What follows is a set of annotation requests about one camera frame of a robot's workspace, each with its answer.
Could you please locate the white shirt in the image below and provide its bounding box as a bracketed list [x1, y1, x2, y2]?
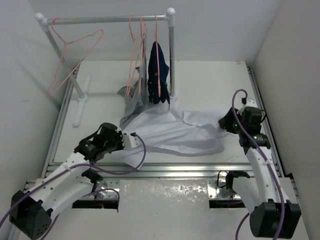
[123, 107, 246, 163]

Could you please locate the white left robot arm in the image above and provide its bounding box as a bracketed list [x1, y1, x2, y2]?
[9, 122, 124, 240]

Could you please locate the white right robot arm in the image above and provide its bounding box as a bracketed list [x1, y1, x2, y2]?
[218, 106, 301, 240]

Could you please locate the grey shirt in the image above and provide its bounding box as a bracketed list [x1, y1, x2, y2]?
[117, 40, 148, 130]

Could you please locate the white clothes rack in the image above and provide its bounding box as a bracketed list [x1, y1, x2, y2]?
[34, 7, 177, 128]

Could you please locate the dark navy garment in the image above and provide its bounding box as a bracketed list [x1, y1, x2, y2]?
[147, 41, 170, 105]

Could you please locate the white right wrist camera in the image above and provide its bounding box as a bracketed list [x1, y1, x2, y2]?
[236, 97, 258, 115]

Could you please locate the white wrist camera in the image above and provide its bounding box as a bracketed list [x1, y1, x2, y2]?
[236, 97, 258, 115]
[122, 132, 139, 150]

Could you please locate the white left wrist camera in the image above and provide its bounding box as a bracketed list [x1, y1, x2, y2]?
[122, 132, 139, 150]

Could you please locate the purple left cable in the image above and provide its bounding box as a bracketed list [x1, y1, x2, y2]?
[0, 132, 148, 240]

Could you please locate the aluminium frame rail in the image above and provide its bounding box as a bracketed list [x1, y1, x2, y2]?
[7, 61, 311, 240]

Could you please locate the pink wire hanger with navy garment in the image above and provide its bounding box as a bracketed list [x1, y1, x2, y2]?
[154, 14, 161, 98]

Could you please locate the pink wire hanger far left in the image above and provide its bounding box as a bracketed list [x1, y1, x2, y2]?
[47, 17, 105, 97]

